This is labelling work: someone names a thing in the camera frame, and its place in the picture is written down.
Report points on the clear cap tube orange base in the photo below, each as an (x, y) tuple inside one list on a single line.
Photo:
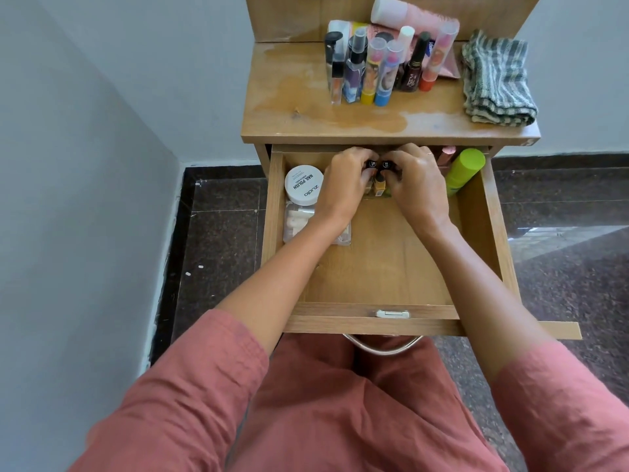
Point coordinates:
[(435, 63)]

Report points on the pink tube yellow print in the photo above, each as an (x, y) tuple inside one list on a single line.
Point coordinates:
[(339, 26)]

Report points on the cluster of small cosmetic bottles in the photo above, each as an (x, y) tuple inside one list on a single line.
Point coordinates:
[(333, 40)]

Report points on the white round jar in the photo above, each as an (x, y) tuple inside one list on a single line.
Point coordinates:
[(303, 184)]

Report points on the person's legs pink trousers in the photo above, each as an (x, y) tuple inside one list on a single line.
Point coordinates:
[(354, 412)]

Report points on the person's right hand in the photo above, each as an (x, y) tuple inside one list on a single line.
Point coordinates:
[(420, 189)]

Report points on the lilac cap tube blue base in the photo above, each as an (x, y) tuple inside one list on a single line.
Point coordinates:
[(385, 85)]

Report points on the person's right pink sleeve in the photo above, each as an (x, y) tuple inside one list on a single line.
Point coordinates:
[(565, 417)]

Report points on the wooden dressing table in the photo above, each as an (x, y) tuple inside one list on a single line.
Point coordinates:
[(285, 93)]

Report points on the lilac cap tube yellow base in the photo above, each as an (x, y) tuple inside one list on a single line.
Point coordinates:
[(371, 83)]

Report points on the dark nail polish white cap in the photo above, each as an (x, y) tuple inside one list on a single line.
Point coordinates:
[(406, 33)]

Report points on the yellow nail polish bottle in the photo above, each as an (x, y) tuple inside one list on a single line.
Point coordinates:
[(381, 186)]

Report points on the pink tube white cap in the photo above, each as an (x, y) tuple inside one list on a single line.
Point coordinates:
[(417, 14)]

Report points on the person's right forearm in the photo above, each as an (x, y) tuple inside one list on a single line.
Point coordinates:
[(491, 304)]

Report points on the person's pink sleeve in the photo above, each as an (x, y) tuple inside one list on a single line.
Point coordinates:
[(565, 417), (167, 403)]

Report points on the clear spray bottle black cap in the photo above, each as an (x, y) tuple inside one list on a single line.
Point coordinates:
[(337, 85)]

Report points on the person's left hand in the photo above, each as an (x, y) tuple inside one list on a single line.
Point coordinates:
[(344, 189)]

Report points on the dark maroon polish bottle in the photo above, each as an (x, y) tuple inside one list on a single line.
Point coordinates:
[(412, 76)]

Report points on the person's left forearm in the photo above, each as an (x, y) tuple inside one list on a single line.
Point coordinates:
[(280, 290)]

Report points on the person's left pink sleeve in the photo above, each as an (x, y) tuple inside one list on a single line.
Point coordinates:
[(167, 403)]

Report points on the pink perfume bottle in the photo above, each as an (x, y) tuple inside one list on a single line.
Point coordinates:
[(446, 154)]

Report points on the beige nail polish bottle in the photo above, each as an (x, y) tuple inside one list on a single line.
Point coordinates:
[(369, 165)]

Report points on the lime green bottle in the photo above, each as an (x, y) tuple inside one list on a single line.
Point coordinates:
[(464, 169)]

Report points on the wooden drawer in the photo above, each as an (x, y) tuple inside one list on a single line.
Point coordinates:
[(388, 260)]

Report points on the clear box of beige tubes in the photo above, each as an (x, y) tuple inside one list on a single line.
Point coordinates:
[(295, 221)]

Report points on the green striped cloth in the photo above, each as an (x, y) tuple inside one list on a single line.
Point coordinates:
[(496, 83)]

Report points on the blue printed spray bottle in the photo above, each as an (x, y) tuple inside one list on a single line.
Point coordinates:
[(354, 78)]

